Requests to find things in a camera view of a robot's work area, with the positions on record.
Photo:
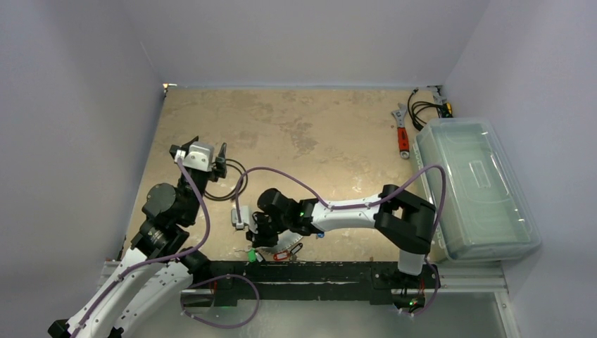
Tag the green key tag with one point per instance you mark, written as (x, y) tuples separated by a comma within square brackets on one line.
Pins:
[(252, 256)]

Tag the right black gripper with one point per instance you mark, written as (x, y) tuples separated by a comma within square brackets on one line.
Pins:
[(260, 228)]

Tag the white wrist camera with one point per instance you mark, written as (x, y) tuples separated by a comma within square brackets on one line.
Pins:
[(200, 156), (242, 219)]

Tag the red handled adjustable wrench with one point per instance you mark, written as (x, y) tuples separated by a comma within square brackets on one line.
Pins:
[(402, 135)]

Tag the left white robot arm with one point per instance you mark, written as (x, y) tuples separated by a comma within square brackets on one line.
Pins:
[(156, 266)]

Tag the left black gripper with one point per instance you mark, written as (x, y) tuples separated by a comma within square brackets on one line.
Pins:
[(215, 173)]

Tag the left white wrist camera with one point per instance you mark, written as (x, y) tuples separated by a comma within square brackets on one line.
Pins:
[(200, 156)]

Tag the key with black tag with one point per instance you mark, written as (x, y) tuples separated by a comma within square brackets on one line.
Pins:
[(295, 249)]

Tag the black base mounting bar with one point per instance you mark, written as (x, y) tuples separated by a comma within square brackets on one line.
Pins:
[(376, 282)]

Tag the metal key organizer ring plate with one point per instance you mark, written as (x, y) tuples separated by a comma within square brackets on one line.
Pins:
[(286, 241)]

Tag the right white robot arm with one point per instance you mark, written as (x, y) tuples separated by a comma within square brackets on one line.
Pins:
[(405, 219)]

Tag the red key tag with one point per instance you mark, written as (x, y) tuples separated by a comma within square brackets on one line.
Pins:
[(281, 256)]

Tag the clear plastic storage bin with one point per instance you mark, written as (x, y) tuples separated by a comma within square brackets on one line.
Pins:
[(485, 215)]

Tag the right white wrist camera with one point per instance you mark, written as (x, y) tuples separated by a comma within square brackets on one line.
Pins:
[(242, 219)]

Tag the aluminium frame rail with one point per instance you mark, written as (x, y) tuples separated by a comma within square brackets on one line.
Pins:
[(482, 279)]

